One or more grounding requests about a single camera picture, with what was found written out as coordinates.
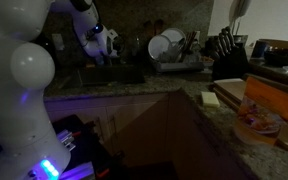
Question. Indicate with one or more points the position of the aluminium profile rail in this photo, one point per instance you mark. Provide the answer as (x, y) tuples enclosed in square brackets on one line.
[(79, 171), (65, 140)]

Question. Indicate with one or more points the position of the stainless steel sink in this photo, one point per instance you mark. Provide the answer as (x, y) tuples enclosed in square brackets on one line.
[(110, 75)]

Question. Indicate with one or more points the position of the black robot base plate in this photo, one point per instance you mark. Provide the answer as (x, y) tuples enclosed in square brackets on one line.
[(84, 143)]

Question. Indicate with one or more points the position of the black knife block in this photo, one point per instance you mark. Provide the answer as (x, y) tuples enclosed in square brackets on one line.
[(230, 63)]

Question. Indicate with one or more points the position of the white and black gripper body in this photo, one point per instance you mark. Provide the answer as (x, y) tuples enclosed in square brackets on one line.
[(114, 42)]

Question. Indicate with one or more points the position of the orange food bag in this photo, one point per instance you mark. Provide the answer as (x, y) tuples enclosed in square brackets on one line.
[(267, 110)]

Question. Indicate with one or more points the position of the yellow sponge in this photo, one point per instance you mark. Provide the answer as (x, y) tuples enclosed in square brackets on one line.
[(210, 99)]

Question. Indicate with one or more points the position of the large white plate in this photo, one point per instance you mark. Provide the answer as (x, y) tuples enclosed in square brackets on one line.
[(159, 46)]

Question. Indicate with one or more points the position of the wooden cutting board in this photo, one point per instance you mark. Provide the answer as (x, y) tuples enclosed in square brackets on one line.
[(232, 90)]

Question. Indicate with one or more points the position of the grey dish rack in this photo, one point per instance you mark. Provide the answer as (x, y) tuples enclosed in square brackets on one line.
[(179, 66)]

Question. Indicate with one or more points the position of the wall power outlet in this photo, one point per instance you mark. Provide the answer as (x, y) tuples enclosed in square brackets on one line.
[(58, 41)]

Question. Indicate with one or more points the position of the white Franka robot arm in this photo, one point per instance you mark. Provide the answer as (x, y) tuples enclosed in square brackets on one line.
[(17, 100)]

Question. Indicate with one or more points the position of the wooden kitchen cabinet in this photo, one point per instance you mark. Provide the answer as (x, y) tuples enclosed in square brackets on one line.
[(134, 126)]

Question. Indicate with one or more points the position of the small white plate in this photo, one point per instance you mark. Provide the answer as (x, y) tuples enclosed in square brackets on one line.
[(174, 35)]

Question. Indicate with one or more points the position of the dark frying pan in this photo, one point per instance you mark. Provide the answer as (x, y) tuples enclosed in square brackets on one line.
[(282, 55)]

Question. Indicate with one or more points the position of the wooden spoon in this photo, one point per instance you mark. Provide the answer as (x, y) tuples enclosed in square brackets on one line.
[(148, 28), (159, 26)]

